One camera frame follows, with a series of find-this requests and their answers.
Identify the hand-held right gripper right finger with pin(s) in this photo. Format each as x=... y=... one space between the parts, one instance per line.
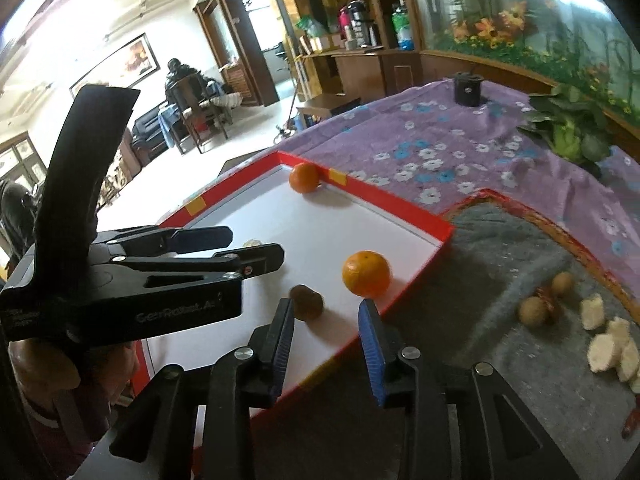
x=372 y=355

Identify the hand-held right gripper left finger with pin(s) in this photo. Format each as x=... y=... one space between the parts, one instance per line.
x=282 y=342

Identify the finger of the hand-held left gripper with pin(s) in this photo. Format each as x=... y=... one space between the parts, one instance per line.
x=200 y=236
x=260 y=256

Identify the red cardboard box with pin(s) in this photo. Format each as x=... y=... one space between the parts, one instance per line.
x=300 y=230

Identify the red date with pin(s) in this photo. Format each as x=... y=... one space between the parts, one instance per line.
x=631 y=422
x=548 y=305

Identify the person's left hand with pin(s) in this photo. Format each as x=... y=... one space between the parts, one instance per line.
x=45 y=367

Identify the brown round fruit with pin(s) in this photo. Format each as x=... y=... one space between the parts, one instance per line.
x=306 y=302

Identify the large orange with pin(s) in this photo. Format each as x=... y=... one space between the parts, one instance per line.
x=366 y=273

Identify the small orange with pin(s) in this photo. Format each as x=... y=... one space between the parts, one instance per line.
x=305 y=177

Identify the black sofa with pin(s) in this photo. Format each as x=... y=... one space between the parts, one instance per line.
x=149 y=132

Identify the wooden chair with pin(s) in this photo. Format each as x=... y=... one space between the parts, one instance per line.
x=195 y=110

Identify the grey mat with braided edge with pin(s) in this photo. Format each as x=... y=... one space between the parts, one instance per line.
x=475 y=270

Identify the tan longan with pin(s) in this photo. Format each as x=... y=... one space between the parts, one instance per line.
x=531 y=311
x=562 y=283

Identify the wooden stool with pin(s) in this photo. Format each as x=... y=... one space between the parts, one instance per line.
x=327 y=105

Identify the purple floral cloth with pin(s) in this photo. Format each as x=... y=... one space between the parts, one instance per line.
x=400 y=125

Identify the wooden cabinet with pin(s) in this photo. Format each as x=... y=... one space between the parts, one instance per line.
x=365 y=70

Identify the person's maroon clothing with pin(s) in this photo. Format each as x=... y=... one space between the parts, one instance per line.
x=50 y=425

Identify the green bag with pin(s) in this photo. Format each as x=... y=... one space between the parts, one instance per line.
x=306 y=25

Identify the pink thermos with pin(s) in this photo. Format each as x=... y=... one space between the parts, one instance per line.
x=345 y=22

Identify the black thermos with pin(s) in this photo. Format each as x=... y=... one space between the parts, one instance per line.
x=364 y=25

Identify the black cup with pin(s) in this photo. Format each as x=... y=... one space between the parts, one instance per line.
x=467 y=90

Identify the green bottle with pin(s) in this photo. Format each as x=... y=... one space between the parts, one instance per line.
x=402 y=27

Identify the green leafy vegetable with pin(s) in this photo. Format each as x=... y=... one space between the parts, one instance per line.
x=570 y=125

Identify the floral glass panel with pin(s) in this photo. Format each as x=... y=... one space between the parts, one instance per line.
x=525 y=10

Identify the framed wall painting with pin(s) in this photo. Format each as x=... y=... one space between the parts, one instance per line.
x=120 y=62

